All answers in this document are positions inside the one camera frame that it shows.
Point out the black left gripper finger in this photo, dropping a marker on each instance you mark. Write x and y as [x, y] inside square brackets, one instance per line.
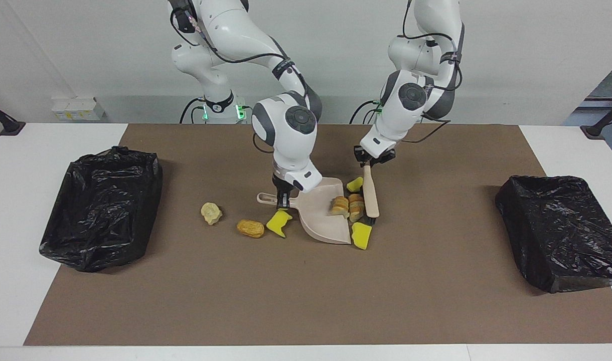
[388, 157]
[359, 156]

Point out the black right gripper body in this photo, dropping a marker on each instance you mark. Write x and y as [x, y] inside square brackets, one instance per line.
[280, 184]

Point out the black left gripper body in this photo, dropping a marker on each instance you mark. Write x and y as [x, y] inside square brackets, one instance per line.
[373, 159]

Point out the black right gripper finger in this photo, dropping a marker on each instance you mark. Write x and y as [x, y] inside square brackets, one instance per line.
[286, 199]
[278, 197]

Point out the yellow sponge piece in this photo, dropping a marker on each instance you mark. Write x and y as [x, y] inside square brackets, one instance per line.
[355, 184]
[361, 235]
[277, 223]

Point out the beige hand brush black bristles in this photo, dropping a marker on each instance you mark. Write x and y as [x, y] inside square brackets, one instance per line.
[370, 193]

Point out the beige plastic dustpan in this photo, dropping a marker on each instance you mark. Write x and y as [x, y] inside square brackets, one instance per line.
[318, 220]

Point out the brown bread roll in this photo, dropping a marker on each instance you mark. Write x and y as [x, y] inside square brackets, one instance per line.
[250, 229]

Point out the striped croissant piece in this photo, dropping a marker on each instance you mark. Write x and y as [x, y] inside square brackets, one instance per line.
[356, 206]

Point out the orange croissant piece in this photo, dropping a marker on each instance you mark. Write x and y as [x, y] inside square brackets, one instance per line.
[339, 205]

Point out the pale bread chunk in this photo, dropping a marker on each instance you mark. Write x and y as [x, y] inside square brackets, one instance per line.
[211, 213]

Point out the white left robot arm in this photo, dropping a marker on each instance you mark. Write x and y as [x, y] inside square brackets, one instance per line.
[411, 95]

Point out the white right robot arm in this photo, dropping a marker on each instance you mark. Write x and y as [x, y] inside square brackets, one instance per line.
[286, 120]

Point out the black bag lined bin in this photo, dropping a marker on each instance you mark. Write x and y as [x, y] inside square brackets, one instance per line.
[100, 210]
[562, 235]

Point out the brown table mat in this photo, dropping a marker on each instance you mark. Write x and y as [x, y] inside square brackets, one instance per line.
[286, 311]

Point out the black stand foot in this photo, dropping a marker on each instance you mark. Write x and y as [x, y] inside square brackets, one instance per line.
[10, 128]
[594, 131]

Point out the white power strip box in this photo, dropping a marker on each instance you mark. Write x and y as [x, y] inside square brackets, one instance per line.
[78, 110]

